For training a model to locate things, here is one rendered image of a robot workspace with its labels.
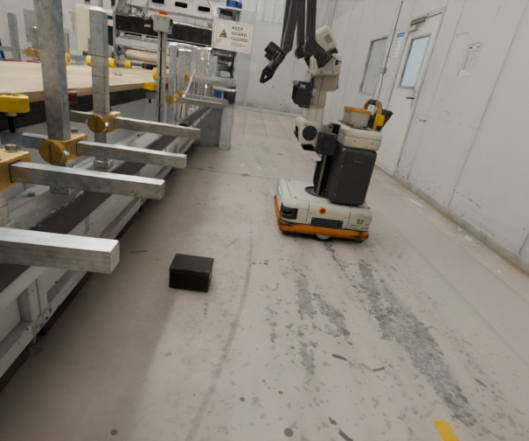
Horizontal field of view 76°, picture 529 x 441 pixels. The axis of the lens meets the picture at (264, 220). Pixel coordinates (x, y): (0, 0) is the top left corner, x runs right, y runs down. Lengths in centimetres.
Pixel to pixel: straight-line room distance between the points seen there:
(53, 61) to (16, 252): 52
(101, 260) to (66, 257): 4
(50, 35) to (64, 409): 105
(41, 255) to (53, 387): 100
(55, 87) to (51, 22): 13
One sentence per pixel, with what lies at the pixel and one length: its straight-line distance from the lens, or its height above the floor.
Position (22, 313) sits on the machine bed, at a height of 20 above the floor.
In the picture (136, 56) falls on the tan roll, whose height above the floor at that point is 103.
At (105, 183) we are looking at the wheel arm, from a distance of 68.
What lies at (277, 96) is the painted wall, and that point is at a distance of 1124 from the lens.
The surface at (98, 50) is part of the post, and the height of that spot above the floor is 103.
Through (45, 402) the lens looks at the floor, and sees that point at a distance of 139.
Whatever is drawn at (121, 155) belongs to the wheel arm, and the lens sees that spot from 93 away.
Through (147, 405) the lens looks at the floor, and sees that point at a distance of 132.
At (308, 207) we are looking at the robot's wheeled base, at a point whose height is 25.
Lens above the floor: 103
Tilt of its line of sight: 23 degrees down
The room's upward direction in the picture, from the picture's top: 9 degrees clockwise
